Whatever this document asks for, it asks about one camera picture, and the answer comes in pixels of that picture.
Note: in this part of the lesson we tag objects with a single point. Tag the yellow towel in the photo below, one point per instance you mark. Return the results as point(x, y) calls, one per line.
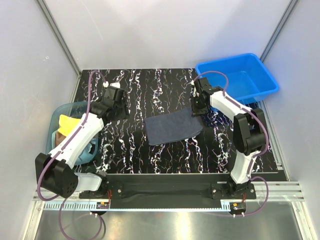
point(67, 124)

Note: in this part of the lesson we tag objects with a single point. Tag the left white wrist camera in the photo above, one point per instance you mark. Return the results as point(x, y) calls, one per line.
point(106, 84)

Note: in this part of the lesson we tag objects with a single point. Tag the aluminium rail with cable duct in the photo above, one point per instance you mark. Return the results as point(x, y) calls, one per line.
point(206, 201)

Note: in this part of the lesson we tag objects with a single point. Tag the clear teal plastic bin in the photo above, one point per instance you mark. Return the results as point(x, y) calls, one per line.
point(74, 110)

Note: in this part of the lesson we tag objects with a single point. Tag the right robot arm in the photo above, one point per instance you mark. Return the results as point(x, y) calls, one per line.
point(250, 135)

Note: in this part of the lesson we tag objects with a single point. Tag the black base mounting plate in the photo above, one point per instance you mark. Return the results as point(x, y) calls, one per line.
point(168, 184)

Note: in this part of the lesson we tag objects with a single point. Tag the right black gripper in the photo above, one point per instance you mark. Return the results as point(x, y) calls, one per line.
point(196, 112)

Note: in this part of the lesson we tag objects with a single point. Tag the blue plastic bin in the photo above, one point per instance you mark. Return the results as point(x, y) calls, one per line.
point(249, 81)

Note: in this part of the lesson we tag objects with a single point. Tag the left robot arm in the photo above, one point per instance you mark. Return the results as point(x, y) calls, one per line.
point(54, 171)

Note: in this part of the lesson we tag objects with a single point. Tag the dark grey-blue towel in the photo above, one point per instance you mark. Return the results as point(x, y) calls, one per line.
point(172, 127)

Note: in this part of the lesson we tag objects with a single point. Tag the brown towel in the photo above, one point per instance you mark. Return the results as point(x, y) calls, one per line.
point(58, 138)

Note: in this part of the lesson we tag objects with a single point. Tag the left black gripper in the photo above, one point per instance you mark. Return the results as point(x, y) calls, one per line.
point(124, 104)

